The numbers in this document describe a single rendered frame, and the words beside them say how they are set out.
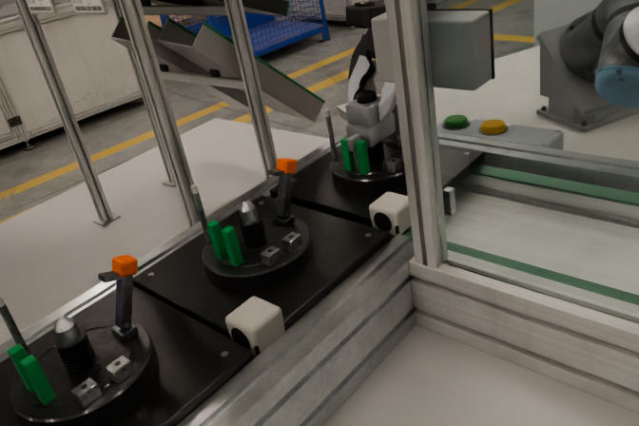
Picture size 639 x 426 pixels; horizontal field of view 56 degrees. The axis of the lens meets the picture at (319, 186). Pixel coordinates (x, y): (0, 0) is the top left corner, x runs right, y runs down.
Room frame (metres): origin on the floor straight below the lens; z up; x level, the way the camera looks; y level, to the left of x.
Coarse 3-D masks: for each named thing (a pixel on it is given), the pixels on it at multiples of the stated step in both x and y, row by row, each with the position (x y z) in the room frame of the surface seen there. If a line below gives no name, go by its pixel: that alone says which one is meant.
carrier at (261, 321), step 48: (192, 192) 0.66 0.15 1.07; (192, 240) 0.72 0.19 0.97; (240, 240) 0.66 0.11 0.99; (288, 240) 0.61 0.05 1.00; (336, 240) 0.65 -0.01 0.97; (384, 240) 0.64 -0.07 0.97; (144, 288) 0.63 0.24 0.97; (192, 288) 0.60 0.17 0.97; (240, 288) 0.58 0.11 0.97; (288, 288) 0.57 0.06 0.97; (240, 336) 0.49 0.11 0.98
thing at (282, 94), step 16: (176, 32) 1.04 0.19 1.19; (192, 32) 1.06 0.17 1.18; (208, 32) 0.94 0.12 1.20; (176, 48) 1.00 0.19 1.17; (192, 48) 0.92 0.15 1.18; (208, 48) 0.93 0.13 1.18; (224, 48) 0.95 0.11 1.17; (208, 64) 0.99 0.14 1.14; (224, 64) 0.95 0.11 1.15; (256, 64) 0.98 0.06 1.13; (272, 80) 0.99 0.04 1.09; (288, 80) 1.01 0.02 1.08; (272, 96) 0.99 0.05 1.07; (288, 96) 1.00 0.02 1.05; (304, 96) 1.02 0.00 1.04; (288, 112) 1.07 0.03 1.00; (304, 112) 1.02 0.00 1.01
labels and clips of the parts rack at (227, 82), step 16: (32, 0) 1.01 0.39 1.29; (48, 0) 0.97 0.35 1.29; (80, 0) 0.90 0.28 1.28; (96, 0) 0.86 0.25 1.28; (144, 0) 1.11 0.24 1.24; (192, 0) 1.01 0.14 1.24; (176, 80) 1.08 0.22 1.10; (192, 80) 1.05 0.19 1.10; (208, 80) 1.01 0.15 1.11; (224, 80) 0.98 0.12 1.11; (240, 80) 0.96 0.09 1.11
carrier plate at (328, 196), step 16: (320, 160) 0.90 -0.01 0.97; (304, 176) 0.85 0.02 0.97; (320, 176) 0.84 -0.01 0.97; (272, 192) 0.82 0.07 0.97; (304, 192) 0.80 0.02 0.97; (320, 192) 0.79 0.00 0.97; (336, 192) 0.78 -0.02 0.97; (352, 192) 0.77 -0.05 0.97; (368, 192) 0.76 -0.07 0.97; (384, 192) 0.75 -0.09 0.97; (400, 192) 0.74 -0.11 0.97; (320, 208) 0.75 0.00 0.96; (336, 208) 0.73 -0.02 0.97; (352, 208) 0.72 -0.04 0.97; (368, 208) 0.71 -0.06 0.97; (368, 224) 0.69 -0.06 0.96
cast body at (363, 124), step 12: (360, 96) 0.82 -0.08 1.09; (372, 96) 0.81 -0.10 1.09; (348, 108) 0.82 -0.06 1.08; (360, 108) 0.80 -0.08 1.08; (372, 108) 0.80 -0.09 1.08; (348, 120) 0.82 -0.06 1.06; (360, 120) 0.80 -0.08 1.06; (372, 120) 0.79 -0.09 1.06; (348, 132) 0.81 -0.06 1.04; (360, 132) 0.80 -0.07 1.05; (372, 132) 0.79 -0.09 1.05; (384, 132) 0.81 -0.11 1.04; (348, 144) 0.79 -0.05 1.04; (372, 144) 0.79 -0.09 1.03
